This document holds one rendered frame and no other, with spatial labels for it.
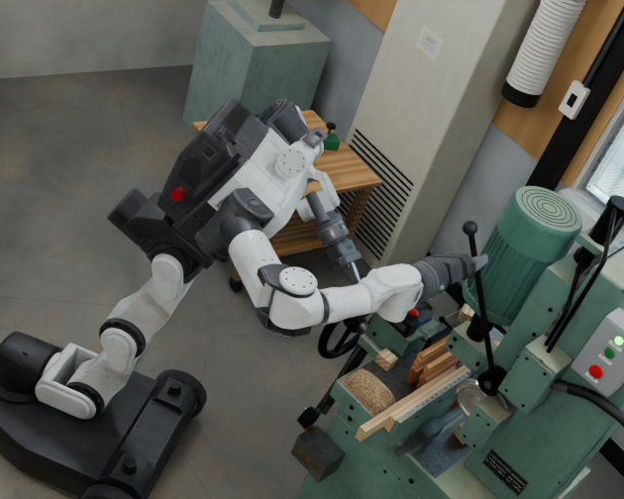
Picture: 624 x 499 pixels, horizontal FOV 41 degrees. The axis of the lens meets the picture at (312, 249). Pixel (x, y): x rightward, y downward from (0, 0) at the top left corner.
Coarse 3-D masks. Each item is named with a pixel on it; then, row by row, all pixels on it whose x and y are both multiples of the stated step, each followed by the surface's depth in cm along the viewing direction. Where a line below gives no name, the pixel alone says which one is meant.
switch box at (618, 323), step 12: (612, 312) 172; (600, 324) 172; (612, 324) 170; (600, 336) 172; (612, 336) 170; (588, 348) 175; (600, 348) 173; (612, 348) 171; (576, 360) 178; (588, 360) 176; (600, 360) 174; (612, 360) 172; (588, 372) 177; (612, 372) 173; (600, 384) 176; (612, 384) 174
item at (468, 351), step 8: (456, 328) 219; (464, 328) 219; (456, 336) 218; (464, 336) 217; (448, 344) 221; (456, 344) 219; (464, 344) 217; (472, 344) 216; (480, 344) 217; (456, 352) 220; (464, 352) 218; (472, 352) 216; (480, 352) 214; (464, 360) 219; (472, 360) 216; (480, 360) 215
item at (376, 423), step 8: (496, 344) 239; (440, 376) 222; (432, 384) 219; (416, 392) 215; (400, 400) 211; (408, 400) 212; (392, 408) 209; (376, 416) 205; (384, 416) 206; (368, 424) 202; (376, 424) 203; (384, 424) 208; (360, 432) 202; (368, 432) 202; (360, 440) 202
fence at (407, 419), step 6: (450, 390) 218; (456, 390) 222; (444, 396) 217; (450, 396) 222; (432, 402) 213; (438, 402) 217; (426, 408) 212; (432, 408) 217; (408, 414) 207; (414, 414) 208; (420, 414) 212; (396, 420) 204; (402, 420) 204; (408, 420) 207; (414, 420) 211; (396, 426) 205; (402, 426) 207; (390, 432) 207; (396, 432) 206
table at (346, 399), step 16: (448, 320) 247; (496, 336) 248; (368, 352) 235; (416, 352) 232; (368, 368) 222; (400, 368) 226; (336, 384) 216; (384, 384) 220; (400, 384) 221; (416, 384) 223; (336, 400) 218; (352, 400) 214; (448, 400) 223; (352, 416) 216; (368, 416) 211; (432, 416) 222; (384, 432) 208; (400, 432) 209; (384, 448) 210
